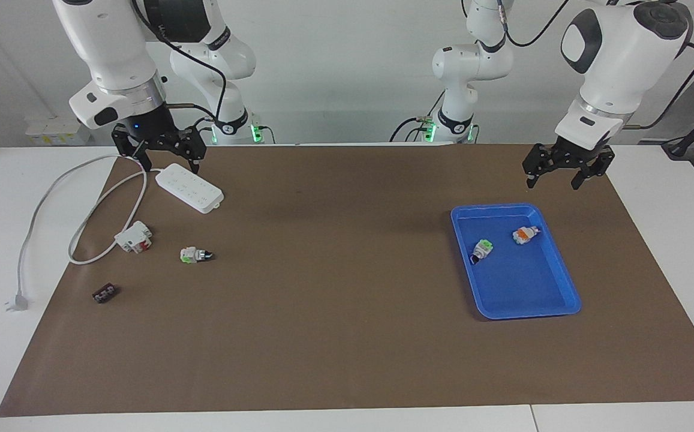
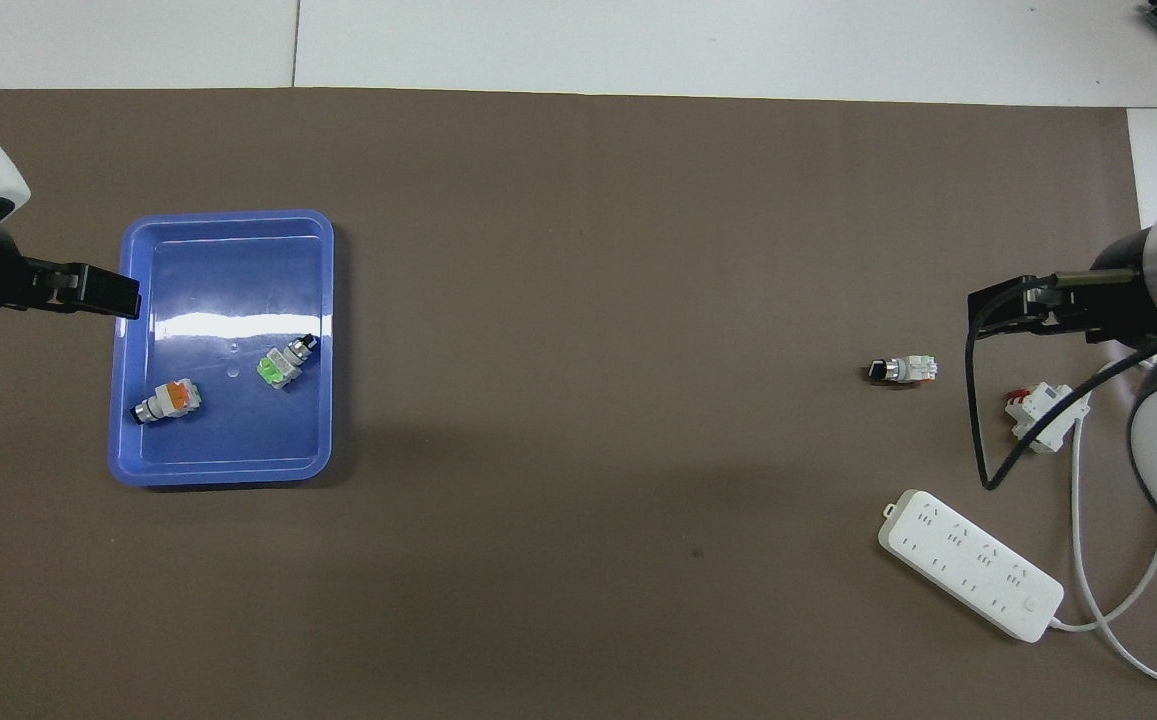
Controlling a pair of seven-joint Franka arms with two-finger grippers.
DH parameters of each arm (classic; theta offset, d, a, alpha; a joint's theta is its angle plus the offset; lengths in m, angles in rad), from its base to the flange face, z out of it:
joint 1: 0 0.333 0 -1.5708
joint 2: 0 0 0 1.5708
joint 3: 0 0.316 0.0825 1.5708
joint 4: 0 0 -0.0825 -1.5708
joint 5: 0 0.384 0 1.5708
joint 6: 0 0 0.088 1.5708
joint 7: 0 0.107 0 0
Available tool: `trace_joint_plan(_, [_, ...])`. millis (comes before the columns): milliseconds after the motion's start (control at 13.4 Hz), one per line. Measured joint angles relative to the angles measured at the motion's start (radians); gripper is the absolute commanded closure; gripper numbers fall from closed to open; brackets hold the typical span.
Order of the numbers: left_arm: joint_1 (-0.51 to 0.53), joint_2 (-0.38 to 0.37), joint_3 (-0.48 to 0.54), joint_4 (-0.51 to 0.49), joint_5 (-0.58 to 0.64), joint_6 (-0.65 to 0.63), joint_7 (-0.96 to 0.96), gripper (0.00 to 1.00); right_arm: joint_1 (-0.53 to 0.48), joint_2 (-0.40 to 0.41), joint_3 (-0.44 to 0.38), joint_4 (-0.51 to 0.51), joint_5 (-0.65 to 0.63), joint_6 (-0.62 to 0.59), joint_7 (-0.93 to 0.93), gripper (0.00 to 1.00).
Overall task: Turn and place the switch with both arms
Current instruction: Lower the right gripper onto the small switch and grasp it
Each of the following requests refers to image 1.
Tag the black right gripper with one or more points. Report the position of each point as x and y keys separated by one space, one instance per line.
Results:
x=149 y=126

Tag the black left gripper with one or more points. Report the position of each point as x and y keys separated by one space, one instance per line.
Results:
x=577 y=155

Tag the white green knob switch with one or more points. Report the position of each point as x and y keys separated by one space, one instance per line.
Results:
x=189 y=255
x=483 y=247

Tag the white power strip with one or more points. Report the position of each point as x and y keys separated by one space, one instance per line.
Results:
x=191 y=189

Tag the white red circuit breaker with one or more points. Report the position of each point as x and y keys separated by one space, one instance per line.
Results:
x=134 y=237

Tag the white cardboard box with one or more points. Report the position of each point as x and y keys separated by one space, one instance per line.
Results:
x=56 y=131

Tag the blue plastic tray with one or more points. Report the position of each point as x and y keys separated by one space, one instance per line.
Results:
x=520 y=288

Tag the small black terminal block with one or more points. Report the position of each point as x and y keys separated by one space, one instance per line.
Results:
x=105 y=293

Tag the brown paper mat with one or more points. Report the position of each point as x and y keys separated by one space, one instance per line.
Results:
x=346 y=330

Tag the white orange knob switch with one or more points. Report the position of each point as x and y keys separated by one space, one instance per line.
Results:
x=523 y=235

